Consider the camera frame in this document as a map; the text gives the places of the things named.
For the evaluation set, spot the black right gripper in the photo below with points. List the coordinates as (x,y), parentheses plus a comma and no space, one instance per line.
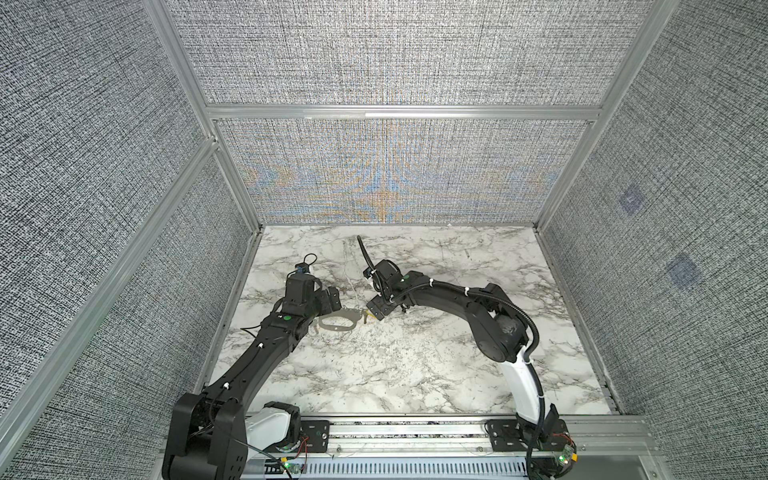
(381,310)

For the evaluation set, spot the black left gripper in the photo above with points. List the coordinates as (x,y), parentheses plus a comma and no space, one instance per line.
(326,306)

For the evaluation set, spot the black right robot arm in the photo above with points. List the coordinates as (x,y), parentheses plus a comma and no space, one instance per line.
(502,332)

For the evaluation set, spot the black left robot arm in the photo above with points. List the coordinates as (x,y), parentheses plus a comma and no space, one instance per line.
(207,436)

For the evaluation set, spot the aluminium horizontal back bar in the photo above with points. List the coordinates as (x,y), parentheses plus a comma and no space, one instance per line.
(371,112)

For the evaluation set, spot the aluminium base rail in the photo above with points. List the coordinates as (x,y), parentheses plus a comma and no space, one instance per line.
(282,444)

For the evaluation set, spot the aluminium left wall bar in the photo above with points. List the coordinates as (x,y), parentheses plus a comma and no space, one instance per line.
(24,412)

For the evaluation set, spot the aluminium corner post left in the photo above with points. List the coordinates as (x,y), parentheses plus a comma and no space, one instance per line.
(170,39)

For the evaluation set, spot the aluminium corner post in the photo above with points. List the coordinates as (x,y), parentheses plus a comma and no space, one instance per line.
(658,17)
(170,39)

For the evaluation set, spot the aluminium corner post right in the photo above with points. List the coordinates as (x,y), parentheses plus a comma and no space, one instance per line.
(658,17)

